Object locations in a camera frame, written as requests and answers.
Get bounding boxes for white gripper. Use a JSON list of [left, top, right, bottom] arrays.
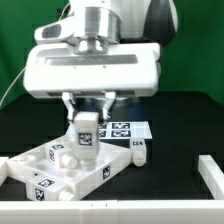
[[23, 43, 160, 122]]

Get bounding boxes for white square tabletop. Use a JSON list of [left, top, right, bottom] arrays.
[[7, 135, 131, 201]]

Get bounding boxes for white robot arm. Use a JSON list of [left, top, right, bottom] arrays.
[[23, 0, 178, 120]]

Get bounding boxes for white marker sheet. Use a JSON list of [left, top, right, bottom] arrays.
[[99, 121, 152, 140]]

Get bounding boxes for white U-shaped obstacle fence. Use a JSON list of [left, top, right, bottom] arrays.
[[0, 155, 224, 224]]

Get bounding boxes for white cable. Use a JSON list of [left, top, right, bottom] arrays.
[[0, 66, 27, 108]]

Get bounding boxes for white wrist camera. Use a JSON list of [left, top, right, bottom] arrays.
[[34, 19, 79, 45]]

